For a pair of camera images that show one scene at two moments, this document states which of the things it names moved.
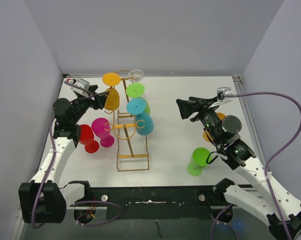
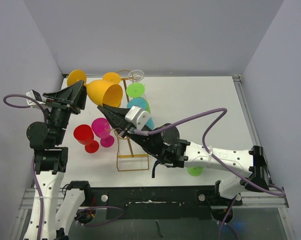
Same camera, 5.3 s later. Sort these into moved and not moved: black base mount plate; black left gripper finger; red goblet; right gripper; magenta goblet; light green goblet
Moved: black left gripper finger; right gripper
Not moved: black base mount plate; light green goblet; red goblet; magenta goblet
